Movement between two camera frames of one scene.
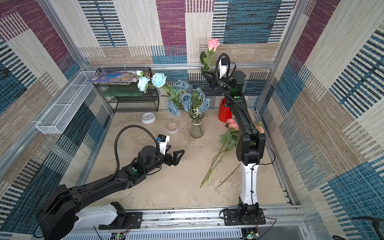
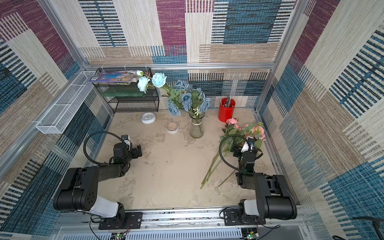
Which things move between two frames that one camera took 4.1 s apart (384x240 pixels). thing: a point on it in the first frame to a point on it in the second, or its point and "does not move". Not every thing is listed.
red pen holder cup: [224, 114] does not move
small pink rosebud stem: [228, 176] does not move
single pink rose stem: [213, 44] to [254, 131]
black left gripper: [175, 161] to [136, 155]
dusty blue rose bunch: [182, 96] does not move
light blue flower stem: [158, 80] does not move
